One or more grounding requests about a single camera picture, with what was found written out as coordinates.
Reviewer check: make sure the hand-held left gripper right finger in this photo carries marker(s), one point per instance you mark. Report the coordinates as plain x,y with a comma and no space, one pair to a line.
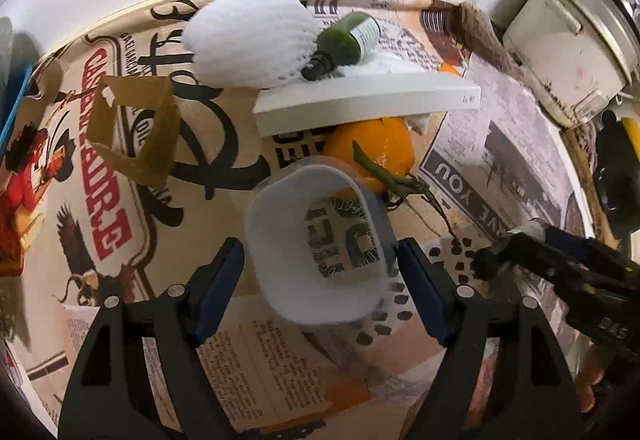
425,292

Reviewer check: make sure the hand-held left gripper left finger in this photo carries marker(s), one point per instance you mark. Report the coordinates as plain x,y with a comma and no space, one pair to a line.
220,292

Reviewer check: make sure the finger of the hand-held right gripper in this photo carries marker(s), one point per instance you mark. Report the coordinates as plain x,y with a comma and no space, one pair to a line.
505,260
562,237

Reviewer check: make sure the translucent white plastic cup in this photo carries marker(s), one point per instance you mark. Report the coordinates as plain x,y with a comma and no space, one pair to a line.
280,265

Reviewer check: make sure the black and yellow appliance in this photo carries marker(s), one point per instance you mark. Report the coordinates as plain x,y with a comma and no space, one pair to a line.
617,169

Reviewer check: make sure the green leafy twig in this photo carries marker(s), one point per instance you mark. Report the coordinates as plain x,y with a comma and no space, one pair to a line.
395,180

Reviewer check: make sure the orange fruit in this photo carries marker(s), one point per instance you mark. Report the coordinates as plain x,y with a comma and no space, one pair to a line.
350,144

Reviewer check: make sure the brown cardboard loop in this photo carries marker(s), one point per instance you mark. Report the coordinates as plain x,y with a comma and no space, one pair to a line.
162,129

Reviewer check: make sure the white rice cooker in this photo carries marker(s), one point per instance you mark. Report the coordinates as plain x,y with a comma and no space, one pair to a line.
555,49

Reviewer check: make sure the printed tablecloth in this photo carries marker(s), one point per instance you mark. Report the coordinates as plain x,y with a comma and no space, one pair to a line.
75,169

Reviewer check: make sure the white flat box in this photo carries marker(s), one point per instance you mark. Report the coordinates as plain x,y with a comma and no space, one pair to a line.
365,102

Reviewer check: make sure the white foam fruit net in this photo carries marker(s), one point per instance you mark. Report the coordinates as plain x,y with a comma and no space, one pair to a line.
245,34

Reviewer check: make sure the dark green bottle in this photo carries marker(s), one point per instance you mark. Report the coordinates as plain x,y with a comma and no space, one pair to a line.
345,42

